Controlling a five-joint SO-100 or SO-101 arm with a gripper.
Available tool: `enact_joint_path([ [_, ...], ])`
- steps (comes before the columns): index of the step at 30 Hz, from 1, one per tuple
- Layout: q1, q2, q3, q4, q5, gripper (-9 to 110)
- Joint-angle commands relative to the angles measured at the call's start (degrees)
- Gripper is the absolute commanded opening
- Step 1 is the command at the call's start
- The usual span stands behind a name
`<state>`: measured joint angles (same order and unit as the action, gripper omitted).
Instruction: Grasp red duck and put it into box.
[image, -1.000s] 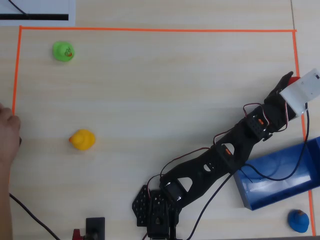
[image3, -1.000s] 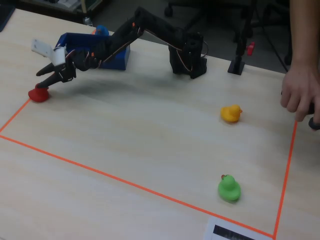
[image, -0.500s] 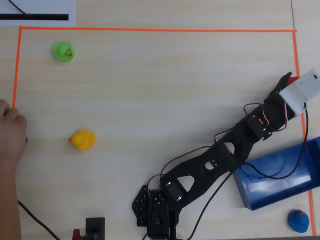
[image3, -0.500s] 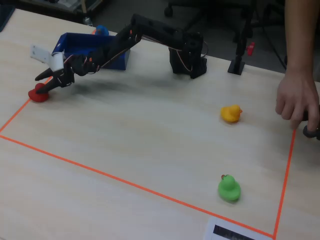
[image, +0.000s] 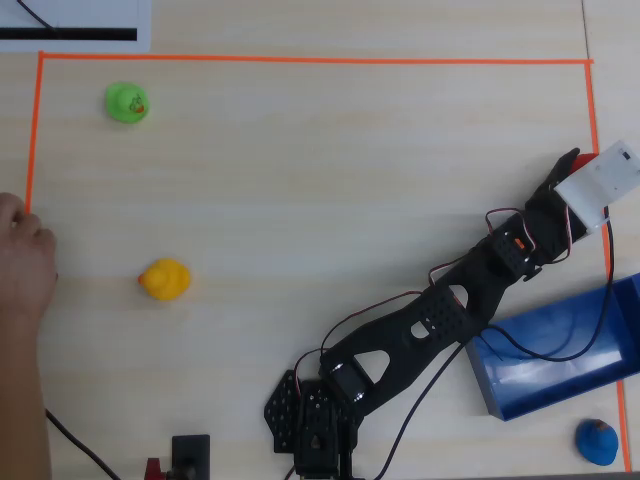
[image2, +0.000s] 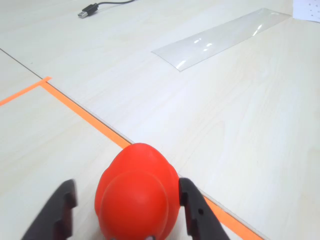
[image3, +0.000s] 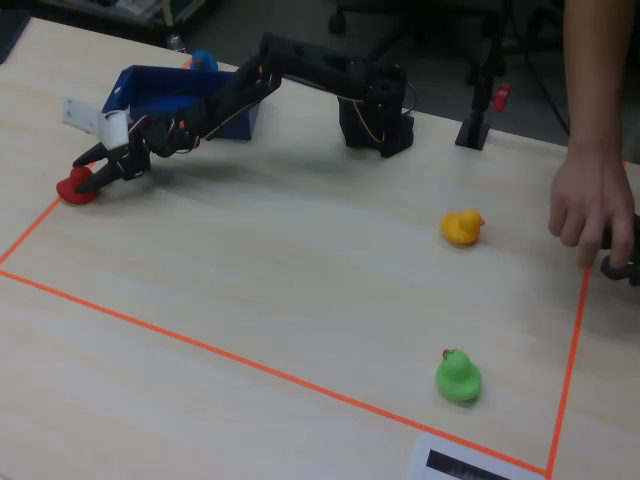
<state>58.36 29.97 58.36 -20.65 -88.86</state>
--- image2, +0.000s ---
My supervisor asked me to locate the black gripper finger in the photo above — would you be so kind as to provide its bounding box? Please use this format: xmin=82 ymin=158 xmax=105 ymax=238
xmin=19 ymin=179 xmax=78 ymax=240
xmin=178 ymin=177 xmax=231 ymax=240

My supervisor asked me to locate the red rubber duck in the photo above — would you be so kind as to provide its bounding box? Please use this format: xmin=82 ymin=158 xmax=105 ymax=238
xmin=94 ymin=142 xmax=180 ymax=240

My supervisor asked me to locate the orange tape strip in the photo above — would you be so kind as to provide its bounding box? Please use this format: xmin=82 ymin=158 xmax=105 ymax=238
xmin=0 ymin=79 xmax=45 ymax=107
xmin=39 ymin=76 xmax=263 ymax=240

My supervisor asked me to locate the clear plastic sheet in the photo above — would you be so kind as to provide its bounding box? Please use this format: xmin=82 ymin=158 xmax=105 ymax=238
xmin=151 ymin=7 xmax=292 ymax=73

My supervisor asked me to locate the white dotted paper sheet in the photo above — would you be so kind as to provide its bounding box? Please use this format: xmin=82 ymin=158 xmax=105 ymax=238
xmin=291 ymin=0 xmax=320 ymax=24

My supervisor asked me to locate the black USB cable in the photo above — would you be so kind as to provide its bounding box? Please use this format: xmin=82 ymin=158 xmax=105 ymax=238
xmin=77 ymin=0 xmax=136 ymax=20

